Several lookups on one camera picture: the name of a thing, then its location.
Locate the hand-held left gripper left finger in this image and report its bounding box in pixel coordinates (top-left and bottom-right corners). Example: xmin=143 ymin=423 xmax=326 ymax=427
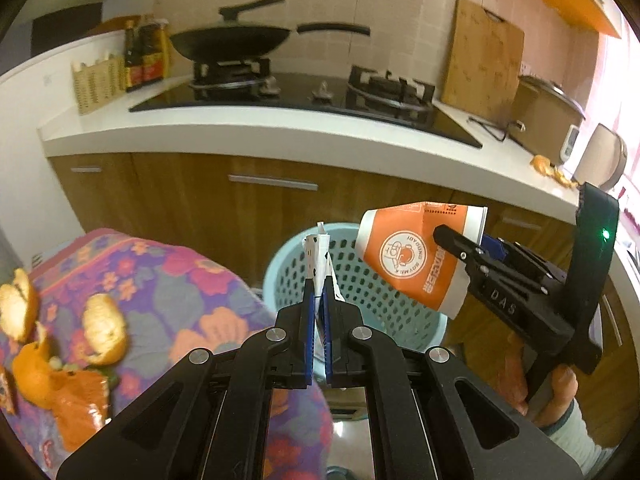
xmin=56 ymin=280 xmax=321 ymax=480

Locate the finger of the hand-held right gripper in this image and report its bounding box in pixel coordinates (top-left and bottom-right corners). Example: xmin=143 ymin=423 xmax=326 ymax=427
xmin=481 ymin=235 xmax=507 ymax=262
xmin=432 ymin=224 xmax=484 ymax=267

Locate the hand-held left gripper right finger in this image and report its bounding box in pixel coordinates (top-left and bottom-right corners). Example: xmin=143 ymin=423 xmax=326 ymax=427
xmin=322 ymin=287 xmax=586 ymax=480

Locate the orange paper cup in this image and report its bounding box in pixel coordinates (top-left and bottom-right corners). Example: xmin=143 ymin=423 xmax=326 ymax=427
xmin=356 ymin=201 xmax=488 ymax=321

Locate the light blue plastic basket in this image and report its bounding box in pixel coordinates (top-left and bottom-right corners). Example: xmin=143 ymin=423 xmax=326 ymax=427
xmin=264 ymin=223 xmax=453 ymax=361

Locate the white paper scrap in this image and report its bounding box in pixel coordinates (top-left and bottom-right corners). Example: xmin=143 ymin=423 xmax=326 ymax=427
xmin=302 ymin=220 xmax=346 ymax=303

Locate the person's right forearm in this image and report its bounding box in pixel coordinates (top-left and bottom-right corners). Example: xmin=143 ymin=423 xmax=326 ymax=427
xmin=542 ymin=400 xmax=621 ymax=468

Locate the person's right hand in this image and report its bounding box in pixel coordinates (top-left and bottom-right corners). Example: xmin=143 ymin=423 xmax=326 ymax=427
xmin=504 ymin=332 xmax=579 ymax=429

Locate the small white timer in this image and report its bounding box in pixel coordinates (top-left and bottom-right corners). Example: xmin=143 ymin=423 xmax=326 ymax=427
xmin=560 ymin=125 xmax=581 ymax=163

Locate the floral printed cloth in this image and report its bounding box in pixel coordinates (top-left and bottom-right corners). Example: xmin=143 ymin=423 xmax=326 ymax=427
xmin=0 ymin=227 xmax=333 ymax=480

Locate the white kitchen appliance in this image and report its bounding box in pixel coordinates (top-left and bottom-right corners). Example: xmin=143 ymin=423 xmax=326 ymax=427
xmin=575 ymin=122 xmax=628 ymax=191

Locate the beige rice cooker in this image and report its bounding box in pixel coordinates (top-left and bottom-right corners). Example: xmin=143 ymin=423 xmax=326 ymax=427
xmin=507 ymin=74 xmax=586 ymax=163

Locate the black pan support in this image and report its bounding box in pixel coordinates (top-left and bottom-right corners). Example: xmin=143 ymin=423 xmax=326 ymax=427
xmin=347 ymin=65 xmax=436 ymax=111
xmin=190 ymin=57 xmax=273 ymax=101

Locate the wooden cutting board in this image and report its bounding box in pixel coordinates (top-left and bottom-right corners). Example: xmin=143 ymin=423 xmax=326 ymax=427
xmin=440 ymin=0 xmax=526 ymax=123

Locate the black glass gas hob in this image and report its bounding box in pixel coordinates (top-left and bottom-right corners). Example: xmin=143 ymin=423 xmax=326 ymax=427
xmin=129 ymin=62 xmax=483 ymax=148

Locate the orange plastic wrapper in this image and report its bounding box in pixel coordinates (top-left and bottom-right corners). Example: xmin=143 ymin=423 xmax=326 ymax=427
xmin=52 ymin=370 xmax=112 ymax=453

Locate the black wok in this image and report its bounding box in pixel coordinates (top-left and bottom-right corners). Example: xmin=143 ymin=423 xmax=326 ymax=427
xmin=170 ymin=21 xmax=371 ymax=63

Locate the wicker basket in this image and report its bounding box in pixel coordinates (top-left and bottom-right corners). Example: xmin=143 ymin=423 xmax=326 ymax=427
xmin=71 ymin=55 xmax=126 ymax=116

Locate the black wire board stand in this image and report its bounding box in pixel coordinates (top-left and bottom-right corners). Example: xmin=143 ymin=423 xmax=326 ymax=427
xmin=467 ymin=115 xmax=526 ymax=143

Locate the long metal cabinet handle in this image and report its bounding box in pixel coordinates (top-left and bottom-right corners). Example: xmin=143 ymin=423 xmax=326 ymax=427
xmin=227 ymin=174 xmax=318 ymax=192

